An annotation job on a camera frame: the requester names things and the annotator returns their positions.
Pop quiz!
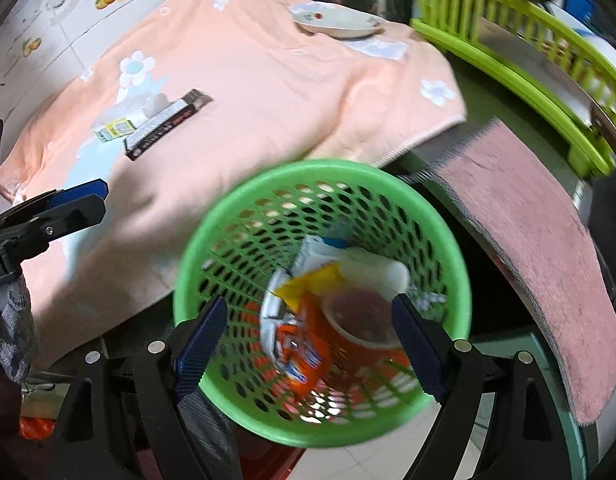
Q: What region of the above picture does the white paper cup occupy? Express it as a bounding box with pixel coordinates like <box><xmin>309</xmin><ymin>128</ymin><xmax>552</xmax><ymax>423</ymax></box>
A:
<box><xmin>338</xmin><ymin>247</ymin><xmax>410</xmax><ymax>295</ymax></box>

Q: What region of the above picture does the red plastic object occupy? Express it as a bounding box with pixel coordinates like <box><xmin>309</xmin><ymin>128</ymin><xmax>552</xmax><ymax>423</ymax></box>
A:
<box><xmin>238</xmin><ymin>430</ymin><xmax>309</xmax><ymax>480</ymax></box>

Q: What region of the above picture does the flat black box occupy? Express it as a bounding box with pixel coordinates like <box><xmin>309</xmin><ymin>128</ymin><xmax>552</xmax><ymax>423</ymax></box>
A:
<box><xmin>124</xmin><ymin>88</ymin><xmax>212</xmax><ymax>162</ymax></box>

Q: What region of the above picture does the white flowered plate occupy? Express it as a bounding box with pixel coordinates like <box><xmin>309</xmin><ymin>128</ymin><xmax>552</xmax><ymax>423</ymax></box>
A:
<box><xmin>289</xmin><ymin>1</ymin><xmax>385</xmax><ymax>40</ymax></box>

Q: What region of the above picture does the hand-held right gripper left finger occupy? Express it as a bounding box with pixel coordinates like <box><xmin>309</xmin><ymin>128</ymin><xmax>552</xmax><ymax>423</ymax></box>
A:
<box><xmin>52</xmin><ymin>296</ymin><xmax>239</xmax><ymax>480</ymax></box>

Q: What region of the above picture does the green dish rack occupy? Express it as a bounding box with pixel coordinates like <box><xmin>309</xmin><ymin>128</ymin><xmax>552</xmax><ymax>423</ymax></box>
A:
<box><xmin>399</xmin><ymin>0</ymin><xmax>616</xmax><ymax>178</ymax></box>

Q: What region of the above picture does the clear bottle with yellow label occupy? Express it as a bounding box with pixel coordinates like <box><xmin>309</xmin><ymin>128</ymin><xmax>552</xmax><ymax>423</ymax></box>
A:
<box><xmin>94</xmin><ymin>91</ymin><xmax>169</xmax><ymax>142</ymax></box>

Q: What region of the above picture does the person's left forearm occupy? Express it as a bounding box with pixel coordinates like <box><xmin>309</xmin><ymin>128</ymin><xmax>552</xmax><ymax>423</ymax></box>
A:
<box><xmin>0</xmin><ymin>275</ymin><xmax>41</xmax><ymax>386</ymax></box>

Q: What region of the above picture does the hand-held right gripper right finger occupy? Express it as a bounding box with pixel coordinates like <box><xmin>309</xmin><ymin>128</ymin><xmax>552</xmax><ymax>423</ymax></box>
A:
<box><xmin>390</xmin><ymin>295</ymin><xmax>564</xmax><ymax>480</ymax></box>

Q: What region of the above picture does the green plastic basket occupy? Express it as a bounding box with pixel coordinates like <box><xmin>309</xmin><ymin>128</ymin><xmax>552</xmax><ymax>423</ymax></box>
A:
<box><xmin>173</xmin><ymin>158</ymin><xmax>473</xmax><ymax>448</ymax></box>

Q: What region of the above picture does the pink towel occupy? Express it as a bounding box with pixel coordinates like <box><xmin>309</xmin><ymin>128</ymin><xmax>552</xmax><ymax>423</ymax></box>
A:
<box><xmin>428</xmin><ymin>117</ymin><xmax>616</xmax><ymax>426</ymax></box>

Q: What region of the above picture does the orange plastic bag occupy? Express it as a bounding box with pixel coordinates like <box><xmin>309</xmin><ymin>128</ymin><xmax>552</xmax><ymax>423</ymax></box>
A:
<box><xmin>18</xmin><ymin>417</ymin><xmax>53</xmax><ymax>441</ymax></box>

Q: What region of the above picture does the blue and white plastic bag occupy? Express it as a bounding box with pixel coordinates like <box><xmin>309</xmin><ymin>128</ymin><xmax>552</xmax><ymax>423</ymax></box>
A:
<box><xmin>293</xmin><ymin>235</ymin><xmax>349</xmax><ymax>276</ymax></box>

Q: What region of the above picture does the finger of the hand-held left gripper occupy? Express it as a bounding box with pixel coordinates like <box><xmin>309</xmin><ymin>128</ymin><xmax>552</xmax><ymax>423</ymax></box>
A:
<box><xmin>0</xmin><ymin>195</ymin><xmax>107</xmax><ymax>262</ymax></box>
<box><xmin>0</xmin><ymin>178</ymin><xmax>110</xmax><ymax>222</ymax></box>

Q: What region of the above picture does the grey plaid clothing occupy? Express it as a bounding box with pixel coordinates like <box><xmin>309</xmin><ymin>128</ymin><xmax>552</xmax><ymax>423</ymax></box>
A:
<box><xmin>180</xmin><ymin>390</ymin><xmax>243</xmax><ymax>480</ymax></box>

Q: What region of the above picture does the orange snack packet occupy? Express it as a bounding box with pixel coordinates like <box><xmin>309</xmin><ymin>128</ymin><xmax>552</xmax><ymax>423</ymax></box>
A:
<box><xmin>273</xmin><ymin>300</ymin><xmax>349</xmax><ymax>401</ymax></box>

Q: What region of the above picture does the peach flowered towel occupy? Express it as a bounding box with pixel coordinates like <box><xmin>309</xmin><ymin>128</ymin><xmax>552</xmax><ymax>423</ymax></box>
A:
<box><xmin>0</xmin><ymin>0</ymin><xmax>468</xmax><ymax>366</ymax></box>

